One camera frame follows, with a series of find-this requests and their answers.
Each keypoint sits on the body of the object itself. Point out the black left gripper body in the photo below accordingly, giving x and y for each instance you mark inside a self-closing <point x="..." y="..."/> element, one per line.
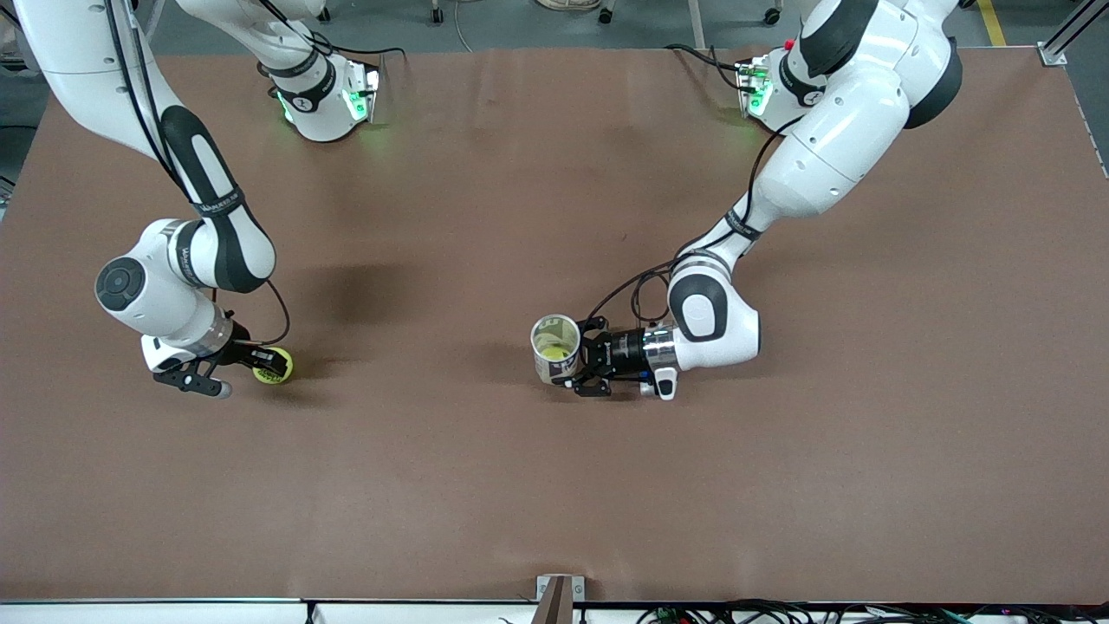
<point x="622" y="351"/>

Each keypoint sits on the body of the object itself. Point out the yellow tennis ball black print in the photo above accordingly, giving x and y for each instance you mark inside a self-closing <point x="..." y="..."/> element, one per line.
<point x="272" y="371"/>

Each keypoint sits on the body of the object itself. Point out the clear plastic tennis ball can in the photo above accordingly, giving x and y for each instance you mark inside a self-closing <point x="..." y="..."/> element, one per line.
<point x="554" y="368"/>

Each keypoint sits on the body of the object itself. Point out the plain yellow tennis ball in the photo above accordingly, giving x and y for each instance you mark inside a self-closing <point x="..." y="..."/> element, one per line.
<point x="554" y="351"/>

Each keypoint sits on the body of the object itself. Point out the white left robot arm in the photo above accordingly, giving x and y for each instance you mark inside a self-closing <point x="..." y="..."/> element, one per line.
<point x="832" y="139"/>

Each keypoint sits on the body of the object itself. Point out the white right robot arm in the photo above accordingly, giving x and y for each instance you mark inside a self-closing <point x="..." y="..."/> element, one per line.
<point x="217" y="251"/>

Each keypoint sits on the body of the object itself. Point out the brown table cover sheet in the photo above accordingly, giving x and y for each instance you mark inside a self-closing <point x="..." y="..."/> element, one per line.
<point x="554" y="217"/>

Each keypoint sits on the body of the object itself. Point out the white furniture leg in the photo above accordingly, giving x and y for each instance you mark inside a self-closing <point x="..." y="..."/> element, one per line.
<point x="695" y="22"/>

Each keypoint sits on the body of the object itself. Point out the beige shoe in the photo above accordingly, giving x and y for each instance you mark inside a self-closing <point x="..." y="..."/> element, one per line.
<point x="567" y="3"/>

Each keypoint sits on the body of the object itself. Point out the metal mounting bracket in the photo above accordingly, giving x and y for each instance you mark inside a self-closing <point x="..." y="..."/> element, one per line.
<point x="579" y="588"/>

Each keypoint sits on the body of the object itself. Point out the aluminium frame post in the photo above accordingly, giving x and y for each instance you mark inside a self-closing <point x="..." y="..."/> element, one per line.
<point x="1070" y="35"/>

